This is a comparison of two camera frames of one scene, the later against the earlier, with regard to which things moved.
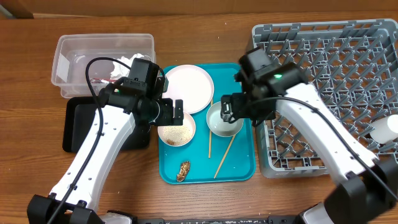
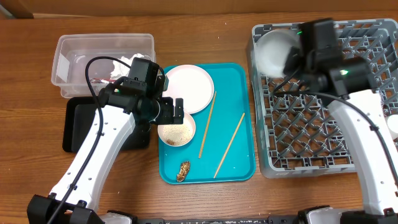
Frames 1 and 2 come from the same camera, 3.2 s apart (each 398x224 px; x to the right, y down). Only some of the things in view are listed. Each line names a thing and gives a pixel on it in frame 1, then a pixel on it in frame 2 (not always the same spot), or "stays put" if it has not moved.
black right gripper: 236,98 → 290,65
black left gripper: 167,116 stays put
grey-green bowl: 219,127 → 270,49
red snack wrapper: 98,80 stays put
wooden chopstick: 224,158 stays put
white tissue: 121,71 stays put
